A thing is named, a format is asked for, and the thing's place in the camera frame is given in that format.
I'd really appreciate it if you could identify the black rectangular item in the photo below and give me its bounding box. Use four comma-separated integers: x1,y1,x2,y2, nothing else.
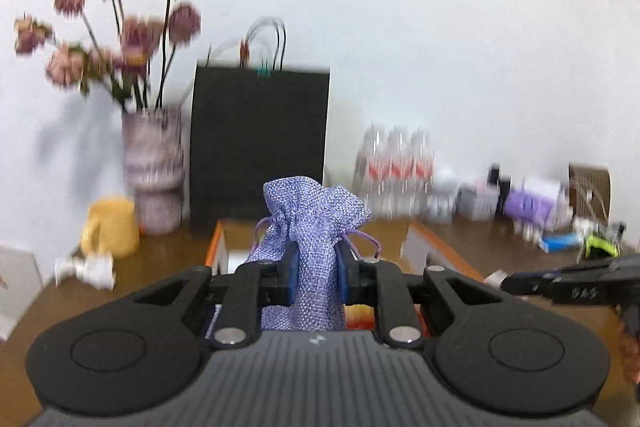
487,163,512,190

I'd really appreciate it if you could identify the blue small box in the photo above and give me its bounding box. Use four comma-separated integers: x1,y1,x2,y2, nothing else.
540,233,586,254

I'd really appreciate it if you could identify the purple drawstring pouch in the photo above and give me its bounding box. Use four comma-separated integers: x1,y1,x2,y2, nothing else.
247,177,382,333

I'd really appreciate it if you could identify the neon green black item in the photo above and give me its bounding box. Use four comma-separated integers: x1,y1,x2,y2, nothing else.
580,227,626,261

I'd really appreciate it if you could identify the purple package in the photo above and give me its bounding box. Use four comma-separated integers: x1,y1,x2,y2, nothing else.
502,176,569,231

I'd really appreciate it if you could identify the white box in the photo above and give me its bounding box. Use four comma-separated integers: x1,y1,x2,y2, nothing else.
0,246,45,342

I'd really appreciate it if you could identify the clear red-label water bottle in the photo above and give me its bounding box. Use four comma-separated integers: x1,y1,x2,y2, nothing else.
354,124,389,216
382,126,414,217
407,127,437,218

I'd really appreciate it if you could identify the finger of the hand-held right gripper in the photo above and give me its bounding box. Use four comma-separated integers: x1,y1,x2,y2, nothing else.
500,271,556,298

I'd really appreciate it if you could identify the red orange packet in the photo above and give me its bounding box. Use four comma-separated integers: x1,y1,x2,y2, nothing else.
344,304,377,333

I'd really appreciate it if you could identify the person's right hand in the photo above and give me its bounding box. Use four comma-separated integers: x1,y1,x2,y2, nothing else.
619,314,640,385

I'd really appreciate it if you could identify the grey tin box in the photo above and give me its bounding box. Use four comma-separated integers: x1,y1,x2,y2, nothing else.
459,183,501,222

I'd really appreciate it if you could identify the brown paper bag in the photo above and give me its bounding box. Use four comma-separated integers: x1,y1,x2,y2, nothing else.
567,162,614,228

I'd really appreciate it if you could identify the black paper bag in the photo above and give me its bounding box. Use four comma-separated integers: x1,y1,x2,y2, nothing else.
189,18,332,238

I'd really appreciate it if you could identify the orange-edged cardboard box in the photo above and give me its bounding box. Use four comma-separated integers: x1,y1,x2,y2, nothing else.
204,218,486,339

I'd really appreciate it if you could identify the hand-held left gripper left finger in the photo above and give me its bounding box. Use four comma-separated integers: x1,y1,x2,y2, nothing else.
132,241,300,351

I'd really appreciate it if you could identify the yellow mug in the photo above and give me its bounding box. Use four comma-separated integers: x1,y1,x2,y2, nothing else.
80,197,141,258

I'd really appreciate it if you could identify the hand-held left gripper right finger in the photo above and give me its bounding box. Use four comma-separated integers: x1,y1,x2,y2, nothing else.
336,243,506,350

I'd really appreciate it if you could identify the mottled pink vase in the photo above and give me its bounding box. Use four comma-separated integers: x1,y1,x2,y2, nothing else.
121,106,185,236

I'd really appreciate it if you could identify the dried pink flower bouquet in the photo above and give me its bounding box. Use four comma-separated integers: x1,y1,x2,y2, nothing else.
14,0,209,114

